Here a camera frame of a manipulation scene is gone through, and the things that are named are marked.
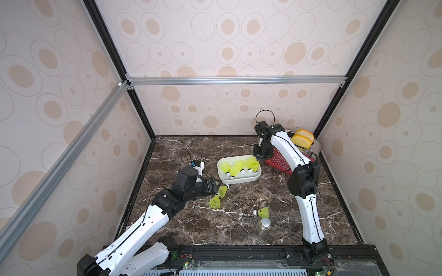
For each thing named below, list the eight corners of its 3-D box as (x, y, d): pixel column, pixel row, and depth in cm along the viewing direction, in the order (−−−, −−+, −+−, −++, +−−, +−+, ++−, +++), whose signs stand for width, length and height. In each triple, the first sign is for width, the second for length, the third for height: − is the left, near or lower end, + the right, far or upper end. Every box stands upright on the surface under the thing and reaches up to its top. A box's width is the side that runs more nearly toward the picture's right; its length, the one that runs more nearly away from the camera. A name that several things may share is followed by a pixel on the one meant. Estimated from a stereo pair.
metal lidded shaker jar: (257, 235, 81) (260, 228, 73) (256, 225, 84) (259, 217, 76) (267, 235, 81) (272, 228, 73) (265, 225, 84) (270, 217, 76)
